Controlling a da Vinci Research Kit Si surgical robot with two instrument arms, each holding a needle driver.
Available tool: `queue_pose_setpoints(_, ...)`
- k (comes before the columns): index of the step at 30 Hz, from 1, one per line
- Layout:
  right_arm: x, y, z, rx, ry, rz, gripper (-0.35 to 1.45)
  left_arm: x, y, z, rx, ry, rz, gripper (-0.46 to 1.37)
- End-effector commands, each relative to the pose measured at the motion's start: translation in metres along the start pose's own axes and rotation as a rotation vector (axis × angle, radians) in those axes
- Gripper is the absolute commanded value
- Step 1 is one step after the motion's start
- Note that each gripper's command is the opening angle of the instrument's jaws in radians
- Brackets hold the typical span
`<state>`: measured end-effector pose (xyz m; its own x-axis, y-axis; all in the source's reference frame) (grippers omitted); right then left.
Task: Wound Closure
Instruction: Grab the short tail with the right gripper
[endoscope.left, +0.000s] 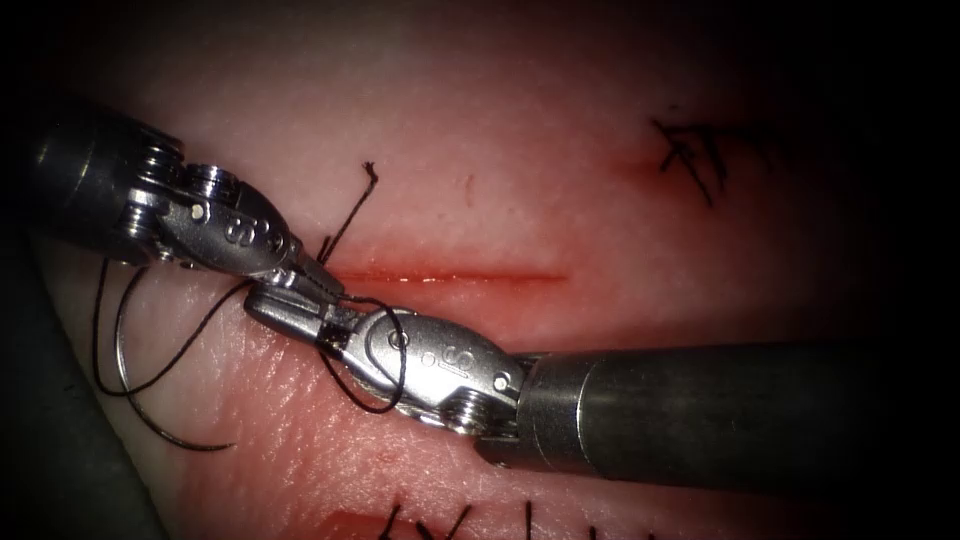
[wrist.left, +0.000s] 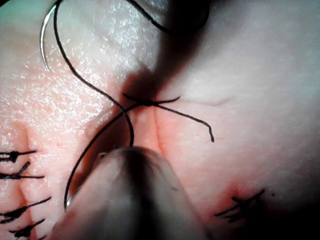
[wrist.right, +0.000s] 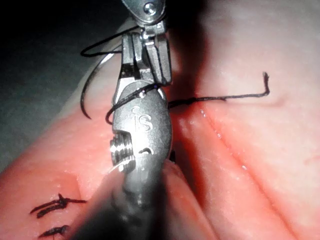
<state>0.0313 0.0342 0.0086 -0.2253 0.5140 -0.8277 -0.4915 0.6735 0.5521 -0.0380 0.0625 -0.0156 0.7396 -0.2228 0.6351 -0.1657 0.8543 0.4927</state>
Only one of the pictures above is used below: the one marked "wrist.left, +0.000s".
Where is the black thread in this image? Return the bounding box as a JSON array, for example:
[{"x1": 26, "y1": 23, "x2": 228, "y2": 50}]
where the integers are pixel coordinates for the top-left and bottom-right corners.
[{"x1": 53, "y1": 0, "x2": 216, "y2": 212}]

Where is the tissue pad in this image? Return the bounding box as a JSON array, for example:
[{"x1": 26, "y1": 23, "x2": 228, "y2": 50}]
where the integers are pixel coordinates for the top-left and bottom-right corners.
[{"x1": 0, "y1": 0, "x2": 320, "y2": 240}]

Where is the black stitching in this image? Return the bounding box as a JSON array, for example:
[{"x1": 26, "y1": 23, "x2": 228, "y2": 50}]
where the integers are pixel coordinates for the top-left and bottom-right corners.
[
  {"x1": 0, "y1": 149, "x2": 52, "y2": 240},
  {"x1": 214, "y1": 189, "x2": 266, "y2": 224}
]

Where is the curved steel needle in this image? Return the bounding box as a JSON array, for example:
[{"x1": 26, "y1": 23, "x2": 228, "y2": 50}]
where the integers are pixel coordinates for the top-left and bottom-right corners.
[{"x1": 39, "y1": 3, "x2": 59, "y2": 73}]

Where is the grey-green cloth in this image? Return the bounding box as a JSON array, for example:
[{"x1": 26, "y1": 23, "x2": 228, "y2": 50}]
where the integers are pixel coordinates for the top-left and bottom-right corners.
[{"x1": 0, "y1": 0, "x2": 52, "y2": 18}]

